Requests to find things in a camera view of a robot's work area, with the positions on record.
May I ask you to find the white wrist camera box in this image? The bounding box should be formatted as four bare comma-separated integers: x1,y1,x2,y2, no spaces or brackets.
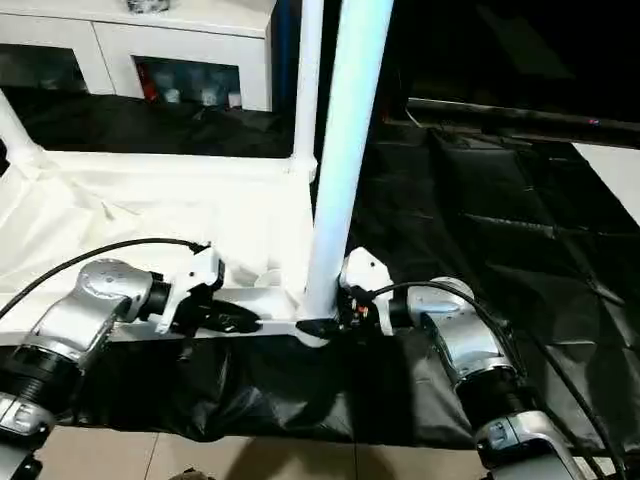
155,245,226,336
340,248,391,336

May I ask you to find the crumpled grey object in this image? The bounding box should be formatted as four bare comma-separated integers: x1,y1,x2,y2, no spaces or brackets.
125,0,173,13

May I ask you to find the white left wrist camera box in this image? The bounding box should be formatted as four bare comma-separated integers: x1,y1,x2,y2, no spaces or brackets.
155,245,226,336

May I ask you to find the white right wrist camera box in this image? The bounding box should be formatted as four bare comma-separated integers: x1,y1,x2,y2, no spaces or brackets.
340,248,391,336

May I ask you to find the black plastic mat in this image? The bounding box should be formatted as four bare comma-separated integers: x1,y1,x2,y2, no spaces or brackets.
0,85,640,446

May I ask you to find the white glass-door cabinet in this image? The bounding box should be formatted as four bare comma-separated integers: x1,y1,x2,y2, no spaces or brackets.
0,0,276,111

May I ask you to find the white plastic table top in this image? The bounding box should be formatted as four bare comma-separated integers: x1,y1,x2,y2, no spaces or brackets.
0,150,346,346

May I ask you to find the white flat board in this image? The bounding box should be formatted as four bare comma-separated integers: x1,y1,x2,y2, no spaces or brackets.
572,143,640,226

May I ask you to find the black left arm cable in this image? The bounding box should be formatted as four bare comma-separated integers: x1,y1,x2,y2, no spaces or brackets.
0,238,211,321

